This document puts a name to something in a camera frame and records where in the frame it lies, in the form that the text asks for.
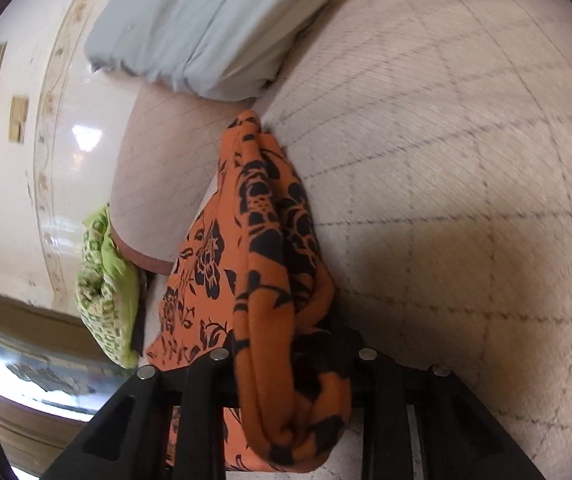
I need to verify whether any orange black floral garment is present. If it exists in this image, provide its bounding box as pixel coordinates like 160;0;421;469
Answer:
146;110;351;472

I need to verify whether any green patterned pillow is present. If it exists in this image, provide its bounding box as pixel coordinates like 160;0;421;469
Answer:
74;206;140;368

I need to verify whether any beige quilted bed mattress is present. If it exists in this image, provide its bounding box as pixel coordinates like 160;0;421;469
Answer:
109;0;572;480

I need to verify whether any light blue folded blanket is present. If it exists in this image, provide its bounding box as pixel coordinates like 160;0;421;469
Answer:
84;0;332;102

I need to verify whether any small wall switch plate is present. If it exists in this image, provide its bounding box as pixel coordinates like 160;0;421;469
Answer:
8;96;29;144

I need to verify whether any brown wooden glass door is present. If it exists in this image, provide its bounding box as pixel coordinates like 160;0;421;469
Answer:
0;295;130;477

